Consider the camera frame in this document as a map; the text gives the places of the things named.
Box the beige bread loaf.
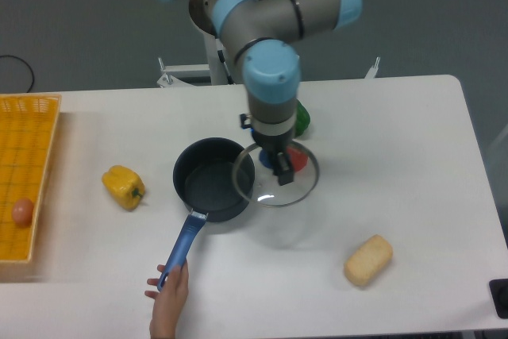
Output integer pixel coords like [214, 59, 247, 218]
[344, 234, 394, 287]

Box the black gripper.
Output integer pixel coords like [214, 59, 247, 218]
[240, 113, 296, 186]

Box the yellow bell pepper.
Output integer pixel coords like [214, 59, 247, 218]
[102, 165, 145, 211]

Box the red bell pepper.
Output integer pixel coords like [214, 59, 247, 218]
[287, 147, 308, 172]

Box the person's hand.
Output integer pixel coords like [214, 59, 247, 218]
[144, 261, 189, 338]

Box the glass lid blue knob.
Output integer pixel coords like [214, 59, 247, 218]
[232, 141, 320, 208]

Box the black device at table edge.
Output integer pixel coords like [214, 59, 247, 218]
[489, 279, 508, 319]

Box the blue saucepan with handle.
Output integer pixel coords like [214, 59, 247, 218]
[157, 137, 255, 291]

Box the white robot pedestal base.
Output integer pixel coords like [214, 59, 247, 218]
[156, 0, 363, 88]

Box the yellow plastic basket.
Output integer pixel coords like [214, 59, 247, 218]
[1, 94, 61, 264]

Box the brown egg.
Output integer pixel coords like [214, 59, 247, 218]
[11, 198, 34, 227]

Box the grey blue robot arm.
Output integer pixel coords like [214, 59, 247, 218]
[205, 0, 363, 186]

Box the black cable on floor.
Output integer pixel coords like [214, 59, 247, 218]
[0, 55, 35, 94]

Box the green bell pepper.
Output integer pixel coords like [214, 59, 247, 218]
[294, 100, 311, 137]

